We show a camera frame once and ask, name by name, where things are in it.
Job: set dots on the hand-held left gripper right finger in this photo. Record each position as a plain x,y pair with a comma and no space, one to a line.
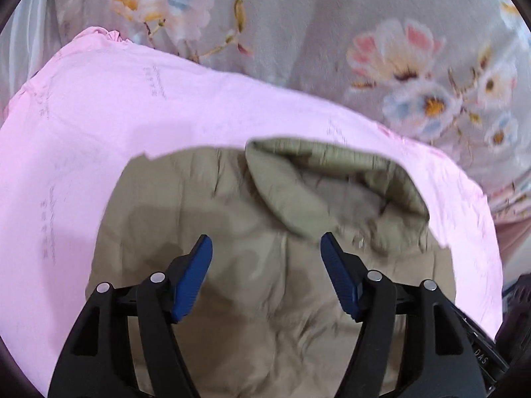
337,275

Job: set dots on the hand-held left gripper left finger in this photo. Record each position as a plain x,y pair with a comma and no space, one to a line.
195,275

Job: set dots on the khaki quilted jacket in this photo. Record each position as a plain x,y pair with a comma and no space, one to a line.
265,199

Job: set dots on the pink bed sheet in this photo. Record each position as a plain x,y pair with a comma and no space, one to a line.
124,112

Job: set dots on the grey floral blanket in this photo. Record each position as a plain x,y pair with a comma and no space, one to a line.
298,29

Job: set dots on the white striped cloth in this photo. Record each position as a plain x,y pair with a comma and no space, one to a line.
25,37

